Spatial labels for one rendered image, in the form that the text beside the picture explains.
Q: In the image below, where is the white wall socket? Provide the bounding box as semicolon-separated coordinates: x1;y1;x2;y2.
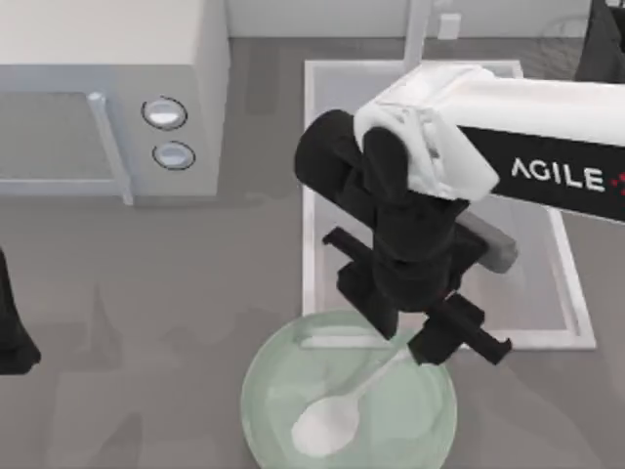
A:
437;13;462;41

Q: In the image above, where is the small microwave knob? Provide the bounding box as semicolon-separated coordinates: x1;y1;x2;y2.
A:
151;140;197;172

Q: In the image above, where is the white spoon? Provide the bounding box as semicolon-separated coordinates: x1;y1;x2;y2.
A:
291;348;416;453

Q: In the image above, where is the pale grey rounded box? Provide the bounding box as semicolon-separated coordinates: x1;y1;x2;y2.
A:
460;214;519;276

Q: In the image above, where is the microwave glass door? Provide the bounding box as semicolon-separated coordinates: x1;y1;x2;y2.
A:
0;91;123;197

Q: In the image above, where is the pale green glass bowl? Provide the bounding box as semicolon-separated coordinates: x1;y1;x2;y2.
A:
239;311;459;469

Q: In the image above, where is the large microwave knob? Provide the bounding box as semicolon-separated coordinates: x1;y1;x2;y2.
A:
141;95;189;132

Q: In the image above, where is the pale microwave oven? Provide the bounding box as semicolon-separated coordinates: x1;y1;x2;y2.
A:
0;0;231;207

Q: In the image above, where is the microwave door handle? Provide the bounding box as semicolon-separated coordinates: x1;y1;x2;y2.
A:
86;91;135;206

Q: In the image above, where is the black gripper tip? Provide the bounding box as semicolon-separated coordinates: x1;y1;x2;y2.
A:
0;247;42;377

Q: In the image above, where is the dark upright block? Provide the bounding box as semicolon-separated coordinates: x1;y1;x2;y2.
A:
574;0;625;83

